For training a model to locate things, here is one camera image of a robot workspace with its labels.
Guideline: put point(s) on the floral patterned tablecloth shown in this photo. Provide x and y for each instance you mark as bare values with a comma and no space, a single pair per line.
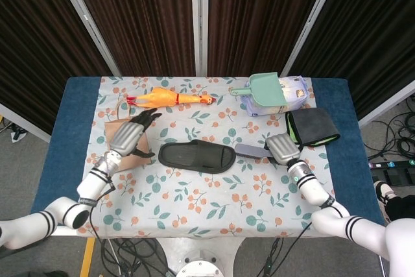
194,199

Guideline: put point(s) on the white table pedestal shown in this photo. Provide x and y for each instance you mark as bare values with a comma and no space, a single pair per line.
165,251

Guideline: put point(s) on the white black sneaker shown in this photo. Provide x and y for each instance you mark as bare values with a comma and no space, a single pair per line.
384,192

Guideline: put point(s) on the green plastic dustpan scoop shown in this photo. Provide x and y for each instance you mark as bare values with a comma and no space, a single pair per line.
267,90

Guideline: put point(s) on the black slipper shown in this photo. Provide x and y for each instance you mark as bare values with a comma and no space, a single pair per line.
194,157

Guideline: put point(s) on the blue table cover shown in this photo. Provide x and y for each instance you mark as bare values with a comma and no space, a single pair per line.
71,121

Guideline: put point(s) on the black trouser leg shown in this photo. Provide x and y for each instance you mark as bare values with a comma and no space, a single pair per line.
403,207

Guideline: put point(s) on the purple plastic-wrapped pack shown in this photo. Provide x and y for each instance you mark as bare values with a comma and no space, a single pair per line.
295,93

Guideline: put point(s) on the brown paper bag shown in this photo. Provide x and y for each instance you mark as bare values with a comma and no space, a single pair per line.
113,131

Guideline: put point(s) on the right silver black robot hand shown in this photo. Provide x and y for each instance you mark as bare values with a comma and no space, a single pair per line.
283,149

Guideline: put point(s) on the grey green folded cloth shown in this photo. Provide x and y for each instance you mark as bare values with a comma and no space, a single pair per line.
314,124

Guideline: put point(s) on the yellow rubber chicken toy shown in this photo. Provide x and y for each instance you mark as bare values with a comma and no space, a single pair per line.
162,98

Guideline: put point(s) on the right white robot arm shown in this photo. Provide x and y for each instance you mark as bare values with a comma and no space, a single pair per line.
337,222

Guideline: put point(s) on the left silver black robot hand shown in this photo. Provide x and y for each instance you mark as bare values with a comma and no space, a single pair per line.
126,137

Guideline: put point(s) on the black floor pedal box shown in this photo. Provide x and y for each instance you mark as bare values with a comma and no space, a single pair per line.
395,176

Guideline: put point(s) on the dark brown partition panel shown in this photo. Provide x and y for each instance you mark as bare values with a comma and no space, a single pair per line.
32,46
139,20
366,30
259,20

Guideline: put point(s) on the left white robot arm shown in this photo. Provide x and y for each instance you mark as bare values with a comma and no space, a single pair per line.
92,186

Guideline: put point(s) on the white round base disc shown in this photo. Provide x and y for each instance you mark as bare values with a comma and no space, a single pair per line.
201,270

